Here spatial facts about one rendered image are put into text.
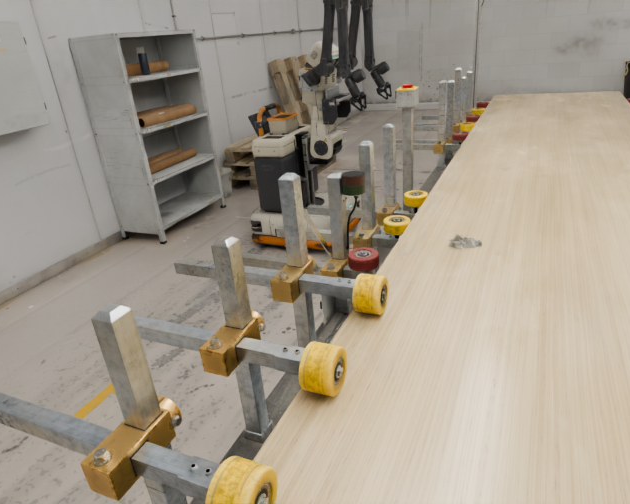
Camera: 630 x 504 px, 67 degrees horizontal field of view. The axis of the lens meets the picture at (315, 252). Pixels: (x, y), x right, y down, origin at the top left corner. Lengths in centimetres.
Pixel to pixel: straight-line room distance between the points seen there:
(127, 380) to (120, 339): 6
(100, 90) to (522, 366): 352
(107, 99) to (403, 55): 639
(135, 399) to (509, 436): 51
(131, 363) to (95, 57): 337
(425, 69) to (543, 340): 846
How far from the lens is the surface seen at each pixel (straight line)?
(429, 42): 922
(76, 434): 78
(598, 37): 907
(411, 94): 189
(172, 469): 67
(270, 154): 332
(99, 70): 391
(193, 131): 461
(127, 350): 66
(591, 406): 85
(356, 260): 121
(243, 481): 61
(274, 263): 136
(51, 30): 402
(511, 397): 83
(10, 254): 374
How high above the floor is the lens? 144
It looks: 25 degrees down
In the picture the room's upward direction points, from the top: 5 degrees counter-clockwise
